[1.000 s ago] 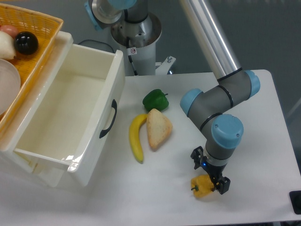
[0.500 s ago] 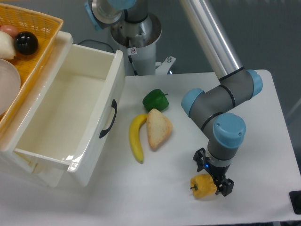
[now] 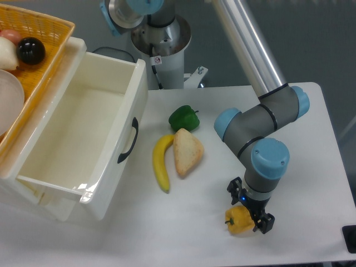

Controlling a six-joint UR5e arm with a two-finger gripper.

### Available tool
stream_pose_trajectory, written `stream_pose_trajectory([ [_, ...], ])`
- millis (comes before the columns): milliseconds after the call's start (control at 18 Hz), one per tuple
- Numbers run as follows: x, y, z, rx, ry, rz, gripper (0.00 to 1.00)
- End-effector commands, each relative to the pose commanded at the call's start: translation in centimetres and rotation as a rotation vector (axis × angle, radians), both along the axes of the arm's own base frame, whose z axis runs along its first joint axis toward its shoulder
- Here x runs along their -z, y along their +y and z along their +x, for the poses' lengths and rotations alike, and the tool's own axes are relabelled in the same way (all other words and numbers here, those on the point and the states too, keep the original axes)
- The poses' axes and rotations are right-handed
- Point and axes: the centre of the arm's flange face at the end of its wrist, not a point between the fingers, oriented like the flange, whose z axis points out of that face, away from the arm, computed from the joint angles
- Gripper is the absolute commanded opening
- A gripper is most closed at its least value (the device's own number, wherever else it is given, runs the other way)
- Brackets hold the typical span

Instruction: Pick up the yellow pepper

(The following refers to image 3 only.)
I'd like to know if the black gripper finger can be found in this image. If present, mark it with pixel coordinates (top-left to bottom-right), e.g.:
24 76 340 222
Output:
227 177 242 205
252 212 275 234

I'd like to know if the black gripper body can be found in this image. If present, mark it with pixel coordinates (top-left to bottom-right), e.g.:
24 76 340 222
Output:
240 189 270 218

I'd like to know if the yellow bell pepper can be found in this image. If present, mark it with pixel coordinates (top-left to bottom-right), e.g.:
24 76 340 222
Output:
225 206 255 235

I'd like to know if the silver and grey robot arm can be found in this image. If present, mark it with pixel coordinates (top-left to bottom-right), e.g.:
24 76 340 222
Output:
100 1 310 233

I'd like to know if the green bell pepper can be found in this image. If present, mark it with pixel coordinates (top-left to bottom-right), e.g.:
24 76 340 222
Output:
169 105 200 132

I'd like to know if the triangular bread slice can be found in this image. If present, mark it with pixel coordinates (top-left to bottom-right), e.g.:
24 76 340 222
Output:
173 128 205 177

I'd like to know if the black object at table edge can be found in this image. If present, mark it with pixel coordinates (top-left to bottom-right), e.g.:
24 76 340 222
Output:
342 225 356 254

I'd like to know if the yellow banana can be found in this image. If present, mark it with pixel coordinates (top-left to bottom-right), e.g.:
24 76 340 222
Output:
152 135 174 194

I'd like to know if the white plastic drawer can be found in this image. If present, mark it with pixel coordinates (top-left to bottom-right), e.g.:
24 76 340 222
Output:
17 52 148 221

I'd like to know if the white drawer cabinet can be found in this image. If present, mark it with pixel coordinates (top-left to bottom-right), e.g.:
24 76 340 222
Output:
0 37 87 222

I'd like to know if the orange woven basket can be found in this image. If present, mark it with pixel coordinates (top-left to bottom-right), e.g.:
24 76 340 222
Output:
1 3 75 159

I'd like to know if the white round plate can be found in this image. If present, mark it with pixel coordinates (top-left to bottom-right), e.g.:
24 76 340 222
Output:
1 70 24 135

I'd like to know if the black round ball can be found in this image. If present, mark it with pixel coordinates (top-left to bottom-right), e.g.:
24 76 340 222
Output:
16 37 46 65

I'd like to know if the white onion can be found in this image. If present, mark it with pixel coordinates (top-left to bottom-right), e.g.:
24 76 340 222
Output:
0 37 19 71

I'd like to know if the pink round fruit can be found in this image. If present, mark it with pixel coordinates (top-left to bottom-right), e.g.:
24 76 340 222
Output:
1 29 22 45

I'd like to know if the white metal mounting bracket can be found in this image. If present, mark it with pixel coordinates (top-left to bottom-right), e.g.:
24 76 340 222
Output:
184 66 209 89

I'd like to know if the black cable on pedestal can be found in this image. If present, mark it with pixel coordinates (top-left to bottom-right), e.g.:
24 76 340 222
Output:
149 43 164 90

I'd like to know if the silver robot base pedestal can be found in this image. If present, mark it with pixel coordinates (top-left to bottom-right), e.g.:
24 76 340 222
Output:
131 15 191 90

